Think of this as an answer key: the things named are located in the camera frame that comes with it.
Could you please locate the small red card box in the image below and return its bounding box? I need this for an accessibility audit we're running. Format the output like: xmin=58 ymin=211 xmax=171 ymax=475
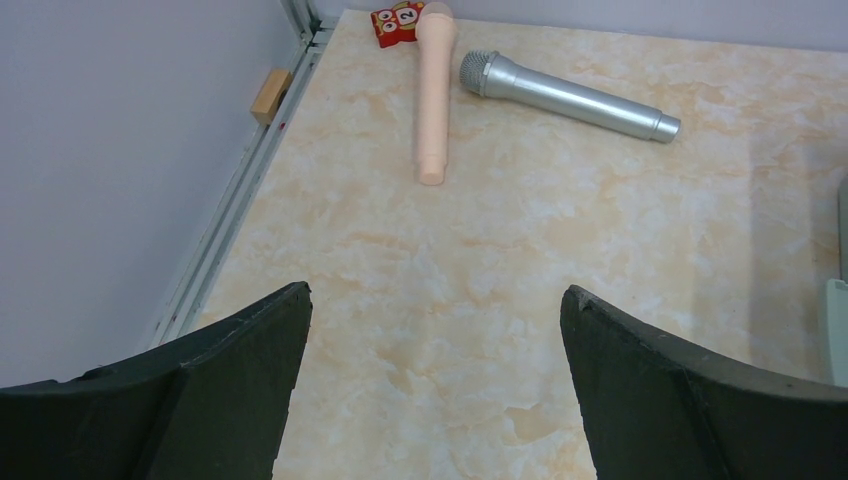
xmin=370 ymin=1 xmax=425 ymax=49

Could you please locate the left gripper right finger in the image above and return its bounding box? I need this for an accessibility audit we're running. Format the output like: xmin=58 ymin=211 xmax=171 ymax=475
xmin=560 ymin=285 xmax=847 ymax=479

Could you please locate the green plastic tool box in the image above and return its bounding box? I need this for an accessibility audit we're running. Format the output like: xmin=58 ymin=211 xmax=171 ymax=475
xmin=819 ymin=178 xmax=847 ymax=387

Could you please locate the beige wooden handle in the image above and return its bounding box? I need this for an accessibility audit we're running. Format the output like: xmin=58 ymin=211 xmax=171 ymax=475
xmin=415 ymin=2 xmax=457 ymax=186

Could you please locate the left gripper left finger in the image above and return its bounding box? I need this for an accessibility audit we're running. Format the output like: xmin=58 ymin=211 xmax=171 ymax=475
xmin=1 ymin=282 xmax=313 ymax=479

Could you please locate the silver metal microphone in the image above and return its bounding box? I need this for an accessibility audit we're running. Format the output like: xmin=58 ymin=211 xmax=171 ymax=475
xmin=459 ymin=50 xmax=681 ymax=144

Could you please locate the small wooden block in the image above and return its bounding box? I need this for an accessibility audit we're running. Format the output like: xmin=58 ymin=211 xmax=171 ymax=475
xmin=250 ymin=68 xmax=293 ymax=126

